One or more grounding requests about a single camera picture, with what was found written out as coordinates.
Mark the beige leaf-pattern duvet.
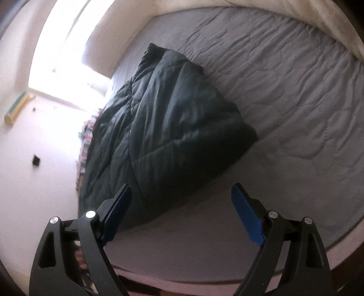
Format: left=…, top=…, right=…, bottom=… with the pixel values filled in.
left=227, top=0, right=364, bottom=62

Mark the grey quilted bed cover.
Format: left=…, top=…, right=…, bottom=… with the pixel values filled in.
left=106, top=7, right=363, bottom=282

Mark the white bed headboard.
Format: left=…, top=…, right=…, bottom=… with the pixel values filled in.
left=82, top=0, right=160, bottom=79

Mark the dark green puffer jacket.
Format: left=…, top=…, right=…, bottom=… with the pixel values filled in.
left=78, top=44, right=258, bottom=229

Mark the wall air conditioner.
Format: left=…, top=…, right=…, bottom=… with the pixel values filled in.
left=4, top=92, right=35, bottom=126

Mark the black wall-mounted box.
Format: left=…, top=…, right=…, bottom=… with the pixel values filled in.
left=32, top=155, right=41, bottom=167

